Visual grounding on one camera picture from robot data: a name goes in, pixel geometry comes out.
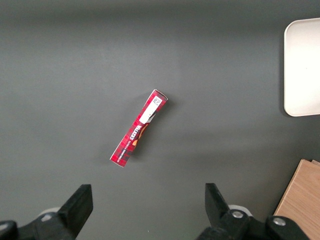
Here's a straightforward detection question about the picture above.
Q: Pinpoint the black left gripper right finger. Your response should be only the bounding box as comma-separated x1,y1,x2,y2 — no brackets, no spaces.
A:
197,182,308,240

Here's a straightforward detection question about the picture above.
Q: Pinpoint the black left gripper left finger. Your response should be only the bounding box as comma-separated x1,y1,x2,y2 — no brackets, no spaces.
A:
0,184,94,240

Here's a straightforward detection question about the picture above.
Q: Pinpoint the wooden drawer cabinet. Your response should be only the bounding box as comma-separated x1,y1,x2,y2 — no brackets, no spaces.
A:
273,158,320,240

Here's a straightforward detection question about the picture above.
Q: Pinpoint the red tartan cookie box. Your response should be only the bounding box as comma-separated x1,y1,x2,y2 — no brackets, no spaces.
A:
109,88,169,169

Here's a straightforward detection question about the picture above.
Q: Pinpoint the beige plastic tray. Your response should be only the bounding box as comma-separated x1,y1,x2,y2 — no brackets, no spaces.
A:
283,17,320,118

